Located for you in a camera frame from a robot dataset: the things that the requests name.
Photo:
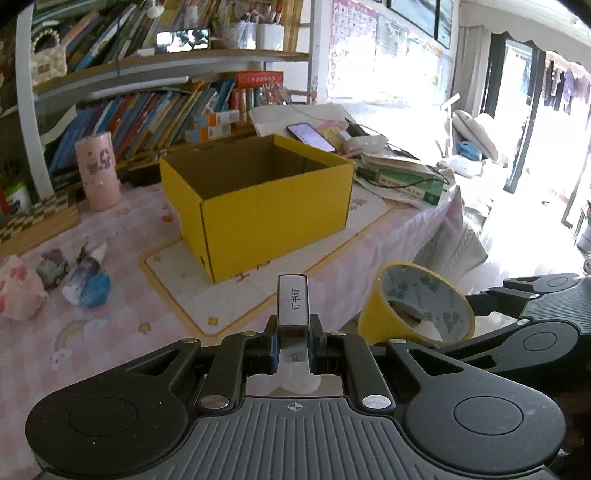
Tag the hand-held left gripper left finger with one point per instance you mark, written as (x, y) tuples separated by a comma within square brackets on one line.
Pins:
[(263, 351)]

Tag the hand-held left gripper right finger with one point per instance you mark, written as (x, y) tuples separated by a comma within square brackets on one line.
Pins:
[(318, 350)]

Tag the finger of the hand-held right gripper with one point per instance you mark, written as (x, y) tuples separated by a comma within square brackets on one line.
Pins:
[(485, 344), (508, 297)]

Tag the small silver staple box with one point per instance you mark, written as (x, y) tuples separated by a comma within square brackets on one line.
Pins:
[(292, 300)]

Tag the yellow tape roll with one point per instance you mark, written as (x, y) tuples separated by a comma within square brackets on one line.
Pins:
[(370, 314)]

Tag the yellow cardboard box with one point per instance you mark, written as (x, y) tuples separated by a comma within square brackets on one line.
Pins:
[(272, 221)]

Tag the small blue object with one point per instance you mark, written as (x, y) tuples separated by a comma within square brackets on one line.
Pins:
[(97, 288)]

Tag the dark spray bottle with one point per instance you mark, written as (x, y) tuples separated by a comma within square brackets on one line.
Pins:
[(82, 273)]

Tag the grey toy car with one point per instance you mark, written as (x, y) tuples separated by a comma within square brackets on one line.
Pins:
[(53, 270)]

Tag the pink plush toy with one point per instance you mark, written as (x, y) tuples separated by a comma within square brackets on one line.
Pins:
[(18, 290)]

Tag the desktop with pink checkered tablecloth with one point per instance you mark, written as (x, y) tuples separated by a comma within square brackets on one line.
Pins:
[(138, 300)]

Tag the cream desk mat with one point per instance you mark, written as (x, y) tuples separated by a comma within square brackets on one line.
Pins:
[(231, 304)]

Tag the thick green book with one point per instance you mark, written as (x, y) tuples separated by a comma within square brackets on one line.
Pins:
[(406, 185)]

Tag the white pillow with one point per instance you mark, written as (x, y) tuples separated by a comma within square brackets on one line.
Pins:
[(480, 131)]

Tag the worn open book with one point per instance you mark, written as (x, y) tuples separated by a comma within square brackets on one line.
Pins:
[(397, 161)]

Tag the black smartphone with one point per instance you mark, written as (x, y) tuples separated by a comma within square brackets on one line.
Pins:
[(309, 136)]

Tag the pink sticky notes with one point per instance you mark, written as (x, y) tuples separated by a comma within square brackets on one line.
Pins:
[(330, 134)]

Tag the orange and white small box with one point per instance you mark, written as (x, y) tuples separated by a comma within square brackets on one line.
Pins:
[(217, 119), (207, 134)]

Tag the white loose papers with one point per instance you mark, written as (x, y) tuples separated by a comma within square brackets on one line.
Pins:
[(272, 117)]

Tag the pink cylindrical tin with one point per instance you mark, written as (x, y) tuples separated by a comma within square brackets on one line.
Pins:
[(97, 184)]

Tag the long row of books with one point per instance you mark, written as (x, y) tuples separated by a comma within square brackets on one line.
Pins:
[(147, 120)]

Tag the checkered wooden chess box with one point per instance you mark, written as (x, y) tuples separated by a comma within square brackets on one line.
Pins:
[(37, 221)]

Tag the red flat box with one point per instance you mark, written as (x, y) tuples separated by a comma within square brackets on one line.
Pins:
[(258, 79)]

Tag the white jar with green lid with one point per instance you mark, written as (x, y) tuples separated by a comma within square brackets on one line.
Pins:
[(16, 198)]

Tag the black framed pictures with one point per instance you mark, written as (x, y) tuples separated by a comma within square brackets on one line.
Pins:
[(415, 16)]

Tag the white pen holder cup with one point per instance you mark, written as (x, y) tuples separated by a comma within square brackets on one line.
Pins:
[(270, 37)]

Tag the white paper bag with pens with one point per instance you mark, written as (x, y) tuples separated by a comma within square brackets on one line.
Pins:
[(242, 34)]

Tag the phone with lit screen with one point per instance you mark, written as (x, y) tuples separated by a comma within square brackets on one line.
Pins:
[(182, 39)]

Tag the white and wooden bookshelf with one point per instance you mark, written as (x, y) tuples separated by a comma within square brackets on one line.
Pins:
[(27, 115)]

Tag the leaning shelf books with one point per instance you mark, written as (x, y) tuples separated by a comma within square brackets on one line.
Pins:
[(101, 32)]

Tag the white hanging ornament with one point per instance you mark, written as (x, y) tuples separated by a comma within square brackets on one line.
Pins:
[(154, 8)]

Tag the white pearl handbag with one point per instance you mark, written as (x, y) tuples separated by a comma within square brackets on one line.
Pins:
[(48, 62)]

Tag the wall poster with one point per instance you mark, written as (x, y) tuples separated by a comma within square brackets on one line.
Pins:
[(355, 55)]

